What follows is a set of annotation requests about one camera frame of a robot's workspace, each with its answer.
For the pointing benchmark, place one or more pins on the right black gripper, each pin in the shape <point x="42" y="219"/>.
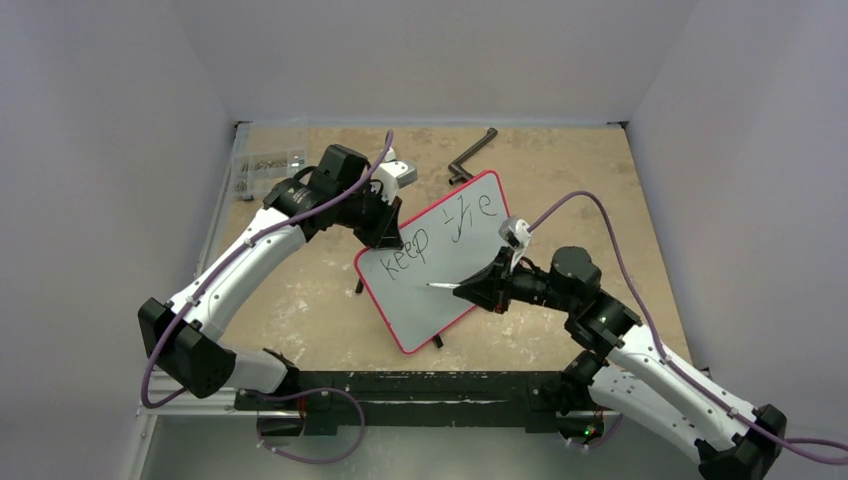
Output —
<point x="498" y="281"/>

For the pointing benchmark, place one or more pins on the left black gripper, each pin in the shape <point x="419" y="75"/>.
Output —
<point x="384" y="233"/>

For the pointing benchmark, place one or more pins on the black white marker pen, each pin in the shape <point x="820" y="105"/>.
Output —
<point x="443" y="285"/>

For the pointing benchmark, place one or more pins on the red framed whiteboard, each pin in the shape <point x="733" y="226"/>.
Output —
<point x="446" y="242"/>

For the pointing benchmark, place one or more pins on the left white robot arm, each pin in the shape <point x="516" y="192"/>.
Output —
<point x="181" y="335"/>

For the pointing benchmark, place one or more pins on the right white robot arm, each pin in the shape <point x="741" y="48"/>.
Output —
<point x="624" y="367"/>

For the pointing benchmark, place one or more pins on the clear plastic screw box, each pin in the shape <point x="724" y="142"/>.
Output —
<point x="253" y="175"/>

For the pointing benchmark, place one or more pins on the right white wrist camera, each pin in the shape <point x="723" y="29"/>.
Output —
<point x="516" y="234"/>

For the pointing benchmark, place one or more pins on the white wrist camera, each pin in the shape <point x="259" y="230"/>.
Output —
<point x="516" y="234"/>
<point x="392" y="175"/>

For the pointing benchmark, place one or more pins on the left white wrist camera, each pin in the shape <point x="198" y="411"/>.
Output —
<point x="392" y="175"/>

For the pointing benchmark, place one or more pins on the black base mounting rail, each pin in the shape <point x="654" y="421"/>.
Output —
<point x="321" y="402"/>

